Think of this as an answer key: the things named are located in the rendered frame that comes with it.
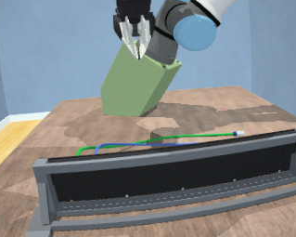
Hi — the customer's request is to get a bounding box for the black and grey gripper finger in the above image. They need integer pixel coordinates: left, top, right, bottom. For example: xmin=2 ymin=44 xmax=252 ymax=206
xmin=113 ymin=15 xmax=139 ymax=60
xmin=137 ymin=12 xmax=156 ymax=59

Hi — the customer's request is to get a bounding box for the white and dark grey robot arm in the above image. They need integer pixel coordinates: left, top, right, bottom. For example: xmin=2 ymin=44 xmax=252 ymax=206
xmin=145 ymin=0 xmax=237 ymax=65

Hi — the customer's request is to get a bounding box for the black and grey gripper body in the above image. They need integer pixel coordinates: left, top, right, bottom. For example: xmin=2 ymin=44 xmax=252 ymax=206
xmin=115 ymin=0 xmax=151 ymax=24

